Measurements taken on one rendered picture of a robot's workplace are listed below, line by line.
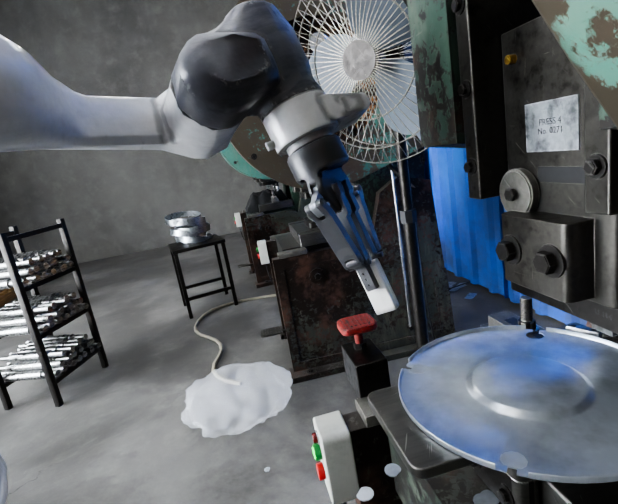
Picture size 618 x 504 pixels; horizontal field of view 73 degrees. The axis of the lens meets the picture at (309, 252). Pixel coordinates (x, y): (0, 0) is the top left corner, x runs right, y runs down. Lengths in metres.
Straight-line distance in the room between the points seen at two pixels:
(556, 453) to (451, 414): 0.10
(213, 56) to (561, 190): 0.39
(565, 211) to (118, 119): 0.51
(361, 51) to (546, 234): 0.85
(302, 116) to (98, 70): 6.86
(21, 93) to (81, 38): 7.00
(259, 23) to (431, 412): 0.49
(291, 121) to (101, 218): 6.82
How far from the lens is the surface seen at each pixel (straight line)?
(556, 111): 0.49
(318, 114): 0.52
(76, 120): 0.54
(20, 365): 2.81
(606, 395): 0.56
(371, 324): 0.78
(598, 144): 0.41
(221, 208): 7.01
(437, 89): 0.59
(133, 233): 7.20
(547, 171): 0.51
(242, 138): 1.71
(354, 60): 1.22
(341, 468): 0.78
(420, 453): 0.46
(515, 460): 0.46
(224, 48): 0.50
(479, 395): 0.53
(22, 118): 0.47
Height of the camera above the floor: 1.08
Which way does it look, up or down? 13 degrees down
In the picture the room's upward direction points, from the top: 10 degrees counter-clockwise
